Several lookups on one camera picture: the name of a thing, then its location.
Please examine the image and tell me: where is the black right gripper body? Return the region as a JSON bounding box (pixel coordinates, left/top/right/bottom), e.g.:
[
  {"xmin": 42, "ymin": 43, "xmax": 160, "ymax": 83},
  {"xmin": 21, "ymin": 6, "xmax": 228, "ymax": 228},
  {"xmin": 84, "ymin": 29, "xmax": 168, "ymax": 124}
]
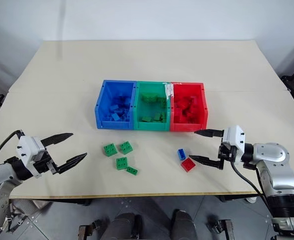
[{"xmin": 217, "ymin": 141, "xmax": 238, "ymax": 171}]

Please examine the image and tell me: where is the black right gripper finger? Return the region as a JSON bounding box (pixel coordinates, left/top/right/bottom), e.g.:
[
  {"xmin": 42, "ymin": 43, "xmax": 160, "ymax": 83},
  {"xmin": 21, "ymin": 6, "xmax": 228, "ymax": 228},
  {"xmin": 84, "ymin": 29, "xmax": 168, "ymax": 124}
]
[
  {"xmin": 188, "ymin": 155, "xmax": 224, "ymax": 171},
  {"xmin": 194, "ymin": 128, "xmax": 224, "ymax": 138}
]

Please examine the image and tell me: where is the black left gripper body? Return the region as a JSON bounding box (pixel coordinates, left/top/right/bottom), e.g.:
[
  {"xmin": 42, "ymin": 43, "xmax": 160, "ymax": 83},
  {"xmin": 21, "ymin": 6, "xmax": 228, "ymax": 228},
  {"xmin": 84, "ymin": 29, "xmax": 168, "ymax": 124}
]
[{"xmin": 33, "ymin": 140, "xmax": 59, "ymax": 177}]

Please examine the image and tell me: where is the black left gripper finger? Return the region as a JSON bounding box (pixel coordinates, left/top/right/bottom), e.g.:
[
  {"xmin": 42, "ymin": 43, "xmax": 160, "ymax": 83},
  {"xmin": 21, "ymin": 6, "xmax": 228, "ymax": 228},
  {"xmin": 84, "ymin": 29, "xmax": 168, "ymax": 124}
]
[
  {"xmin": 40, "ymin": 132, "xmax": 74, "ymax": 149},
  {"xmin": 54, "ymin": 152, "xmax": 88, "ymax": 175}
]

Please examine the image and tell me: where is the red square toy brick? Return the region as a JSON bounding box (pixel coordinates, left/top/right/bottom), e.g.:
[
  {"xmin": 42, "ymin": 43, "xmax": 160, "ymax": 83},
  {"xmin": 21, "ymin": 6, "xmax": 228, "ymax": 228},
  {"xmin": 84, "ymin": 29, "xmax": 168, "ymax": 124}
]
[{"xmin": 181, "ymin": 158, "xmax": 198, "ymax": 173}]

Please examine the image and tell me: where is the red plastic bin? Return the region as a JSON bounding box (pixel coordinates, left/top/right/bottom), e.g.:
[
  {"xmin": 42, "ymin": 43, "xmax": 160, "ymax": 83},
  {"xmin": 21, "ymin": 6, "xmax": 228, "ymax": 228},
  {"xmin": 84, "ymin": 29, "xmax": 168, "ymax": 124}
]
[{"xmin": 169, "ymin": 81, "xmax": 210, "ymax": 133}]

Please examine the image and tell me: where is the green square toy brick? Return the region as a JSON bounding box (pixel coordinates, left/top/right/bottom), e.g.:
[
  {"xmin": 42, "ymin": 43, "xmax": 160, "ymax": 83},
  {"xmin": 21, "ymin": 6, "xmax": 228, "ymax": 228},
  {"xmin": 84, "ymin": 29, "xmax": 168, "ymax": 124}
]
[
  {"xmin": 118, "ymin": 140, "xmax": 136, "ymax": 155},
  {"xmin": 102, "ymin": 142, "xmax": 118, "ymax": 158},
  {"xmin": 115, "ymin": 156, "xmax": 129, "ymax": 172}
]

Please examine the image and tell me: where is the blue plastic bin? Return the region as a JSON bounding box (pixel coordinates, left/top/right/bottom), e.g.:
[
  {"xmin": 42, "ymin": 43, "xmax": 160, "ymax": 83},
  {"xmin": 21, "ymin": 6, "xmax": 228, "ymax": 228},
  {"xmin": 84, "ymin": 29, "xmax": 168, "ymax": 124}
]
[{"xmin": 94, "ymin": 79, "xmax": 138, "ymax": 131}]

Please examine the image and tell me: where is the white tape strip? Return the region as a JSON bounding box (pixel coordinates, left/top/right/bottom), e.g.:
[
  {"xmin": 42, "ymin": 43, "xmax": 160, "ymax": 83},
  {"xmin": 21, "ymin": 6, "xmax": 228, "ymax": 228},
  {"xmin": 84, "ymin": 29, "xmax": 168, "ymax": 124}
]
[{"xmin": 163, "ymin": 81, "xmax": 175, "ymax": 101}]

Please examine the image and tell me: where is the green plastic bin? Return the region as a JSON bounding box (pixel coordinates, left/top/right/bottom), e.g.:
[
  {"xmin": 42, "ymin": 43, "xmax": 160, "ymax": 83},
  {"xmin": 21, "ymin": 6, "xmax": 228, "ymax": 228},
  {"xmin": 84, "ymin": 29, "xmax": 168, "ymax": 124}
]
[{"xmin": 133, "ymin": 80, "xmax": 174, "ymax": 132}]

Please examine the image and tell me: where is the green narrow toy brick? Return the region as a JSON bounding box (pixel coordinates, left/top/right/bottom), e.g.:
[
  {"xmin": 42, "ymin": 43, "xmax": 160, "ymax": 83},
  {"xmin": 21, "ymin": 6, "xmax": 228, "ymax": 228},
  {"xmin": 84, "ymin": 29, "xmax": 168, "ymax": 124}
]
[{"xmin": 126, "ymin": 165, "xmax": 140, "ymax": 177}]

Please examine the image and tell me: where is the dark rounded shape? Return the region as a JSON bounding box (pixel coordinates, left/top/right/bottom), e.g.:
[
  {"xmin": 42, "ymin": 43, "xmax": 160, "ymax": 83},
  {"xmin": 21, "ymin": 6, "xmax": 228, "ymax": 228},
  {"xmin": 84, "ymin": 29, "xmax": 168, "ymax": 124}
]
[
  {"xmin": 170, "ymin": 209, "xmax": 199, "ymax": 240},
  {"xmin": 106, "ymin": 212, "xmax": 144, "ymax": 240}
]

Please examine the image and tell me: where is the green toy brick stack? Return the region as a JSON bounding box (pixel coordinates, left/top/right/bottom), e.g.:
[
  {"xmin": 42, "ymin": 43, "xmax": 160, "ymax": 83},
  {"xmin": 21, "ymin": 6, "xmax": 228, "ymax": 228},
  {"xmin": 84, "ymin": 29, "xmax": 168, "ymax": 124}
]
[{"xmin": 140, "ymin": 92, "xmax": 160, "ymax": 104}]

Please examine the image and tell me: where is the brown table foot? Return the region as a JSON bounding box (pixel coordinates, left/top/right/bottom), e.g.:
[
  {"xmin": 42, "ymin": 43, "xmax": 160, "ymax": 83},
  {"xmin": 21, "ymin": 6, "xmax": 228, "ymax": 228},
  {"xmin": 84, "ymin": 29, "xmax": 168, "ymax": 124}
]
[
  {"xmin": 206, "ymin": 218, "xmax": 235, "ymax": 240},
  {"xmin": 78, "ymin": 219, "xmax": 105, "ymax": 240}
]

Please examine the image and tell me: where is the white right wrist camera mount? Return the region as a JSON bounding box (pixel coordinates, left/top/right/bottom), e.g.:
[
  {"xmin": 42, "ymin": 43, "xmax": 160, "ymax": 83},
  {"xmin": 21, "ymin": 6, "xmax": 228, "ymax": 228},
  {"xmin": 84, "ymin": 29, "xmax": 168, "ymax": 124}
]
[{"xmin": 222, "ymin": 125, "xmax": 248, "ymax": 164}]

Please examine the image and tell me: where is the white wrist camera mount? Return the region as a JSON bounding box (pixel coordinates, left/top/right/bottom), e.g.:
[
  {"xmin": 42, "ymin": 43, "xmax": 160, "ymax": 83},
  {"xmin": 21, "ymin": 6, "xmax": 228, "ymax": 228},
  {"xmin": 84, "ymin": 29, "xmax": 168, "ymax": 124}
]
[
  {"xmin": 16, "ymin": 135, "xmax": 46, "ymax": 177},
  {"xmin": 222, "ymin": 125, "xmax": 248, "ymax": 164}
]

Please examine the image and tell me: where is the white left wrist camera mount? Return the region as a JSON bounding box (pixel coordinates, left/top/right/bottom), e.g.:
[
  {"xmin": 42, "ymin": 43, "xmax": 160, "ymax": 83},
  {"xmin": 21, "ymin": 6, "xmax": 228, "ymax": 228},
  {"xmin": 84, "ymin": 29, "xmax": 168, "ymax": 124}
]
[{"xmin": 16, "ymin": 135, "xmax": 46, "ymax": 177}]

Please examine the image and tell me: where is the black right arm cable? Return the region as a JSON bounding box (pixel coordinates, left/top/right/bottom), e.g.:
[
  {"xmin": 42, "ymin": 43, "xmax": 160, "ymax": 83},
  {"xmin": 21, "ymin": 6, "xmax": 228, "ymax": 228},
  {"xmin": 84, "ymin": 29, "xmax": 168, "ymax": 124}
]
[{"xmin": 230, "ymin": 161, "xmax": 277, "ymax": 221}]

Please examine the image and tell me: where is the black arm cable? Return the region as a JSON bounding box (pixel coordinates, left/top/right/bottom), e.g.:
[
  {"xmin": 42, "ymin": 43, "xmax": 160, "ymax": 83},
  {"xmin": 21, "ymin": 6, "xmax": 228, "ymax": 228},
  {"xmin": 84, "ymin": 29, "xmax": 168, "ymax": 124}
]
[
  {"xmin": 230, "ymin": 161, "xmax": 277, "ymax": 221},
  {"xmin": 0, "ymin": 129, "xmax": 25, "ymax": 167}
]

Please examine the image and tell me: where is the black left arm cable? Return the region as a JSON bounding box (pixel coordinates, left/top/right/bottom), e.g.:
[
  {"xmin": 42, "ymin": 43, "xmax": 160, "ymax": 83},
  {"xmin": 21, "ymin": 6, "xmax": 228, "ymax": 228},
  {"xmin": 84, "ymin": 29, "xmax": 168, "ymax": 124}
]
[{"xmin": 0, "ymin": 129, "xmax": 25, "ymax": 167}]

